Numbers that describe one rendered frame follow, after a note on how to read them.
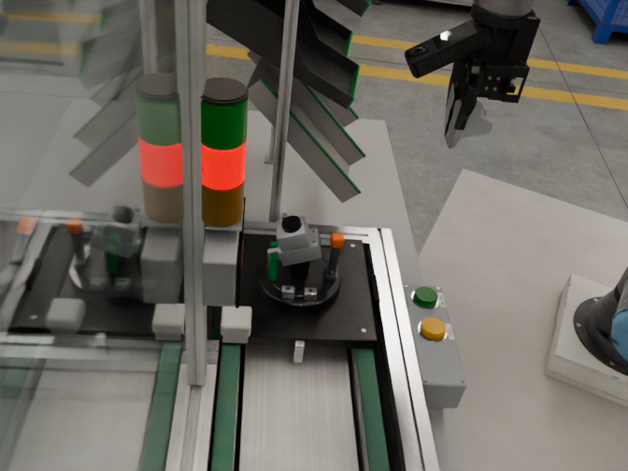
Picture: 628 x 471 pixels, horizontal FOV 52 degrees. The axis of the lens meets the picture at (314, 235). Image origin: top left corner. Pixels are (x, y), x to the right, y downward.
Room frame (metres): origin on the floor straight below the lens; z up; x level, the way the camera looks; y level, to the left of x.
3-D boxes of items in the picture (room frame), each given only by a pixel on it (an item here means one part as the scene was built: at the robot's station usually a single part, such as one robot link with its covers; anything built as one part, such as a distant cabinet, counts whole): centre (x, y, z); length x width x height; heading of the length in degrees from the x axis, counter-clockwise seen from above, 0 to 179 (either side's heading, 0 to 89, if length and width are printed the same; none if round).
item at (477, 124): (0.83, -0.20, 1.27); 0.06 x 0.03 x 0.09; 97
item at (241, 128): (0.56, 0.11, 1.38); 0.05 x 0.05 x 0.05
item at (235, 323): (0.66, 0.10, 0.97); 0.05 x 0.05 x 0.04; 7
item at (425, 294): (0.78, -0.20, 0.96); 0.04 x 0.04 x 0.02
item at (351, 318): (0.77, 0.01, 0.96); 0.24 x 0.24 x 0.02; 7
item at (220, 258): (0.56, 0.11, 1.29); 0.12 x 0.05 x 0.25; 7
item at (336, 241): (0.77, -0.03, 1.04); 0.04 x 0.02 x 0.08; 97
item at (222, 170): (0.56, 0.11, 1.33); 0.05 x 0.05 x 0.05
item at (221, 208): (0.56, 0.11, 1.28); 0.05 x 0.05 x 0.05
